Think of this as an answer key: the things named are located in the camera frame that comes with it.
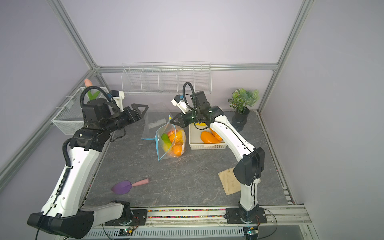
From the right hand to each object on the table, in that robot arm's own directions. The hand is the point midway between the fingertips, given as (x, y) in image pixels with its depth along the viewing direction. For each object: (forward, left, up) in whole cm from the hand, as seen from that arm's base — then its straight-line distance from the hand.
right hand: (170, 121), depth 74 cm
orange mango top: (+8, -20, -26) cm, 34 cm away
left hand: (-1, +10, +10) cm, 14 cm away
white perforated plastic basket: (+6, -12, -29) cm, 32 cm away
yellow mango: (+3, -3, -15) cm, 16 cm away
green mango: (-1, +5, -17) cm, 18 cm away
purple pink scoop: (-22, +29, -31) cm, 48 cm away
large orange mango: (-7, -2, -16) cm, 18 cm away
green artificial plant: (+22, -41, -4) cm, 47 cm away
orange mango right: (+9, -26, -26) cm, 37 cm away
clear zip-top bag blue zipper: (+1, +3, -19) cm, 19 cm away
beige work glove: (-21, -31, -31) cm, 49 cm away
